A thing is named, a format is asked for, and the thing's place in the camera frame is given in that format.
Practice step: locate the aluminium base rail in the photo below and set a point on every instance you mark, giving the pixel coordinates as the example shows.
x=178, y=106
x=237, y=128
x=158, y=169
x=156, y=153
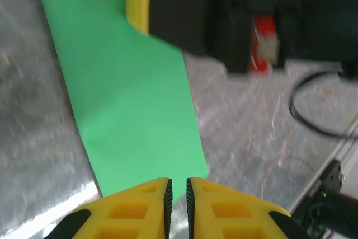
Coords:
x=349, y=155

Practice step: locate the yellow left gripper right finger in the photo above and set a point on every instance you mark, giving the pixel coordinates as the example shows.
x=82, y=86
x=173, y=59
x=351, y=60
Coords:
x=232, y=213

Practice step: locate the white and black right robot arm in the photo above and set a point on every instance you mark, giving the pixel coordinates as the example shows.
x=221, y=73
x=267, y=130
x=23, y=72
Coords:
x=335, y=213

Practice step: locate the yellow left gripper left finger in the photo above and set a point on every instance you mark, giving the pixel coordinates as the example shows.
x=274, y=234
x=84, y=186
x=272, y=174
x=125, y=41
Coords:
x=126, y=213

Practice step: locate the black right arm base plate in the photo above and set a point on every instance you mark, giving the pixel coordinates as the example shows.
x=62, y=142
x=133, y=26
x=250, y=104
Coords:
x=331, y=177

